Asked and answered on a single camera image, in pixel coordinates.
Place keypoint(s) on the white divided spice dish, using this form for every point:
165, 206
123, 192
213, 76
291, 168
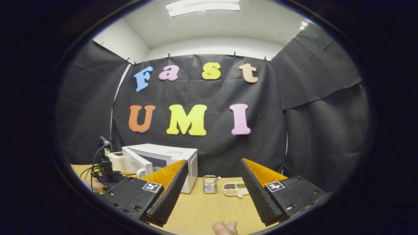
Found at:
233, 192

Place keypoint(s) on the white toaster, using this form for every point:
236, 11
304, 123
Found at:
117, 161

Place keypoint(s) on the small ceiling light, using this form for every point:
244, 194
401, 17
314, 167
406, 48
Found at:
304, 25

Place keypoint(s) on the blue striped straw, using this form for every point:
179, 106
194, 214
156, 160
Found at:
217, 179

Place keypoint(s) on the long ceiling light panel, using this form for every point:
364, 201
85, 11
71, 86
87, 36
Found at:
202, 7

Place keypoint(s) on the white microwave oven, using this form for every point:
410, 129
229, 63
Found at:
169, 151

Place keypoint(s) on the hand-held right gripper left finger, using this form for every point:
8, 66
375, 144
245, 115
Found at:
171, 195

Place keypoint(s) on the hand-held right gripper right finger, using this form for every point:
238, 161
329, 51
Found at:
258, 195

